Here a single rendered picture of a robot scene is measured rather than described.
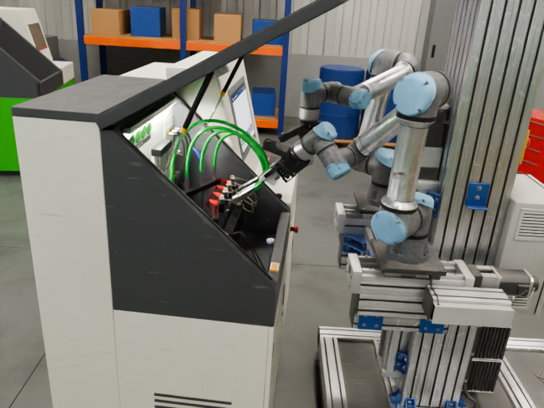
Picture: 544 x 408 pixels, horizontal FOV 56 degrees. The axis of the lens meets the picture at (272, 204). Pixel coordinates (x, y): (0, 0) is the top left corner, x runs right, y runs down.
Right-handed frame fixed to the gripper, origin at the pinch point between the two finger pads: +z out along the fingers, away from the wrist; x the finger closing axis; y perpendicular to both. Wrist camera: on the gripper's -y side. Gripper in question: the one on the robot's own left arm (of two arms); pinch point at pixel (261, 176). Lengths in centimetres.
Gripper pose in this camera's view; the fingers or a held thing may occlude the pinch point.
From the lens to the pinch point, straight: 195.1
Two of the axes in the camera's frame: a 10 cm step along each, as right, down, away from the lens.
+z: -6.4, 4.7, 6.1
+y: 6.9, 7.0, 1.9
